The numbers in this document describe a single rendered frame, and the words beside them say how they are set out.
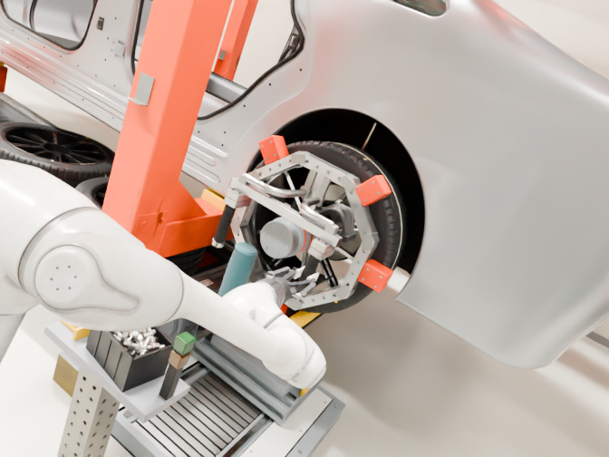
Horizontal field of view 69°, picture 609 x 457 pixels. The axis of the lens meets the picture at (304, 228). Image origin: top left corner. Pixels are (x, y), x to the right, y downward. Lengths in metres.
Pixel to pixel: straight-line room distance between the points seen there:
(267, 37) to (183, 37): 4.64
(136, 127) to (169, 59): 0.25
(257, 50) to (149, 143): 4.68
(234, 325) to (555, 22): 4.78
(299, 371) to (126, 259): 0.59
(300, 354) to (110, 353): 0.58
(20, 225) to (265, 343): 0.48
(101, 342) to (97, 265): 0.89
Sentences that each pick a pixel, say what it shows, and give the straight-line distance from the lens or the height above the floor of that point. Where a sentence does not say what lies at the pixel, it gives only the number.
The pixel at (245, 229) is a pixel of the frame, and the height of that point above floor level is 0.74.
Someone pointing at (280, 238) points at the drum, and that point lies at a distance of 1.47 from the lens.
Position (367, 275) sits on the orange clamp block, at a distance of 1.52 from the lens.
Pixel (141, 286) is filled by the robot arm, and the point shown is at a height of 1.11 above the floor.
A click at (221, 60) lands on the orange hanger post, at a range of 4.87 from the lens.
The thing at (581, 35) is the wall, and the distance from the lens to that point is 5.24.
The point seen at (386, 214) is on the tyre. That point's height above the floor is 1.05.
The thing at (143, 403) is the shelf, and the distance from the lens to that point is 1.35.
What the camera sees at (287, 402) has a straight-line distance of 1.95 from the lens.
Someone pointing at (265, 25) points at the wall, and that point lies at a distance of 6.12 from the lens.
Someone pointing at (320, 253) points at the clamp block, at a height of 0.92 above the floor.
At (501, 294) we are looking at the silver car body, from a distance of 1.65.
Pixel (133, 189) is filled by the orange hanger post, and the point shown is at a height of 0.82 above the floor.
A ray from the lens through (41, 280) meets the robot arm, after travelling 0.54.
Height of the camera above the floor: 1.41
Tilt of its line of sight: 19 degrees down
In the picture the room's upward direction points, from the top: 23 degrees clockwise
